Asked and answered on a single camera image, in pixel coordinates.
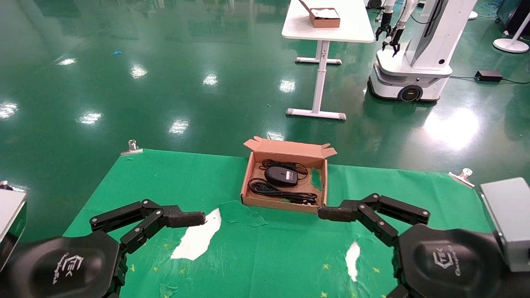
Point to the white background table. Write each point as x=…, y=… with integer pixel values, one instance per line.
x=352, y=29

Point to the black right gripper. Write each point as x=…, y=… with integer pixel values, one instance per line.
x=451, y=265

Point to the dark background cabinet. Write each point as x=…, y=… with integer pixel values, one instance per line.
x=517, y=16

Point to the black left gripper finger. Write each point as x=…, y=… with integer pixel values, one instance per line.
x=186, y=218

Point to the small brown box with papers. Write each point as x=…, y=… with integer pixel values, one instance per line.
x=325, y=20

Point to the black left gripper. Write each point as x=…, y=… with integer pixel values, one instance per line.
x=62, y=269

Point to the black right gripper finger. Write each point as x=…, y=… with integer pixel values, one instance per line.
x=335, y=213

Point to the open brown cardboard box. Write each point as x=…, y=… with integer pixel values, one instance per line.
x=285, y=151

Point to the white floor stand base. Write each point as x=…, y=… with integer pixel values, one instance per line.
x=511, y=44

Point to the metal cloth clip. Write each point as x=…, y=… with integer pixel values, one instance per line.
x=463, y=176
x=132, y=148

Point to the white background wheeled robot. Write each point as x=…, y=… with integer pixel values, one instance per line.
x=430, y=49

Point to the torn green table cloth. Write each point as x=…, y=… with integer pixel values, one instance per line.
x=290, y=248

